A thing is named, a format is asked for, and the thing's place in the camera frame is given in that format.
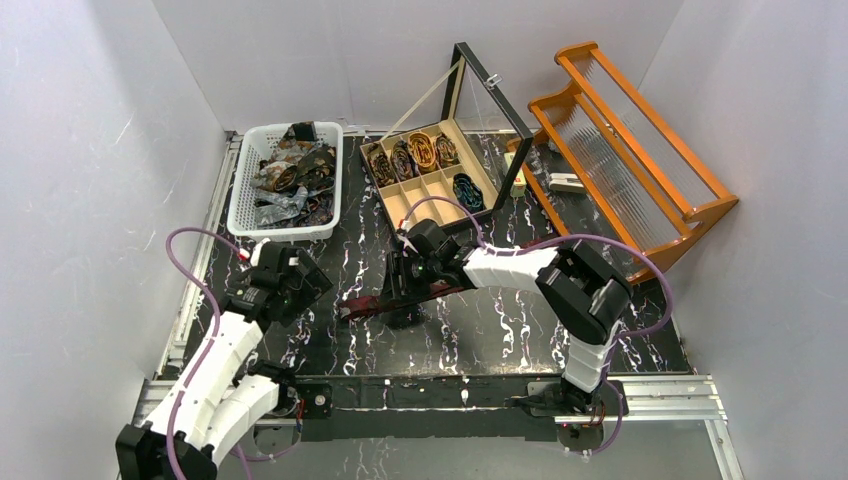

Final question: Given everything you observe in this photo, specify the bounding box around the rolled brown patterned tie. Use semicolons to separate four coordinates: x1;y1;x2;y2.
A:
433;133;460;169

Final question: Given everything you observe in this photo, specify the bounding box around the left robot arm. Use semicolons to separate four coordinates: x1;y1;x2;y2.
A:
115;241;332;479

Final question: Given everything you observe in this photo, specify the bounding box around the rolled dark striped tie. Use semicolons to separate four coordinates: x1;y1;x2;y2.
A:
367;143;396;188

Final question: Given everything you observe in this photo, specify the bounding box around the rolled purple patterned tie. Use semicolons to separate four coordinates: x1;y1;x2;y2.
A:
391;140;418;181

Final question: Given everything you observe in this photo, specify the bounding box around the blue green tie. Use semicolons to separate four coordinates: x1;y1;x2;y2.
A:
452;173;486;213

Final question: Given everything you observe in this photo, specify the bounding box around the red patterned tie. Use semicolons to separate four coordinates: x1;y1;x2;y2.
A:
339;238;564;324

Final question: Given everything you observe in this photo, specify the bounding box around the pile of patterned ties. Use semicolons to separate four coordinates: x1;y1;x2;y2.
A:
250;121;336;229

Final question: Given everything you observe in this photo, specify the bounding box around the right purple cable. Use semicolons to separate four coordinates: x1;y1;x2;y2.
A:
400;195;675;458

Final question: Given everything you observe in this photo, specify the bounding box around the wooden tie storage box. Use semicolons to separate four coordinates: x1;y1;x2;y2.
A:
360;121;497;232

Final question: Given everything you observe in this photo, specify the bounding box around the orange wooden rack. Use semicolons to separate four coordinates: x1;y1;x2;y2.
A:
528;42;739;272

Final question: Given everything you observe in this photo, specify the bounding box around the white stapler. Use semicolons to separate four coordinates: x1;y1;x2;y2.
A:
548;172;586;193

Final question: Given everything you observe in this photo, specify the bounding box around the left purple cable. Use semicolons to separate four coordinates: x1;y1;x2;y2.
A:
164;227;303;480

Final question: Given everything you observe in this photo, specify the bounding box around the purple cable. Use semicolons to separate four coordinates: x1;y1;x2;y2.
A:
164;227;303;480
400;195;675;458

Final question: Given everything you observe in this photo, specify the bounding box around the glass box lid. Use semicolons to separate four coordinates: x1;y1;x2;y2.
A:
440;42;533;210

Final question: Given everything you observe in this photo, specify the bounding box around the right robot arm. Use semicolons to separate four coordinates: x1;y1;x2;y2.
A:
376;220;633;413

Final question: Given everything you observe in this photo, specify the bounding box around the small cream box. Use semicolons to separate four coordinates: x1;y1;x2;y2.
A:
504;152;527;198

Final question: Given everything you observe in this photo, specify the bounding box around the rolled orange tie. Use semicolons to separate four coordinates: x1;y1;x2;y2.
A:
407;132;439;174

